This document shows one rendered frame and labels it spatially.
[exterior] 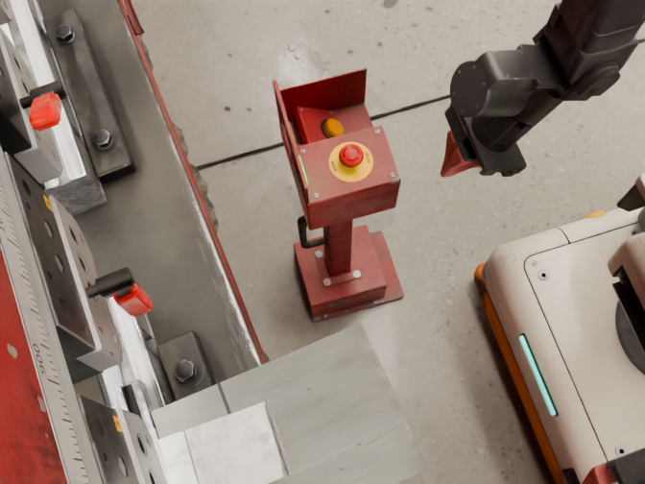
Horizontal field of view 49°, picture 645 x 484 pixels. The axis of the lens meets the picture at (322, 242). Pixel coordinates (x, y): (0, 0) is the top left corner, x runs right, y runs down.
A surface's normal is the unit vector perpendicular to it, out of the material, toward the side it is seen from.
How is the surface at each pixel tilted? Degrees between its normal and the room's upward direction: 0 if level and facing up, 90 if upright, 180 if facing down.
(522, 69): 22
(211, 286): 0
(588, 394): 0
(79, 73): 0
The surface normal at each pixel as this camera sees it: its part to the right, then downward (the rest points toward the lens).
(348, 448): -0.02, -0.34
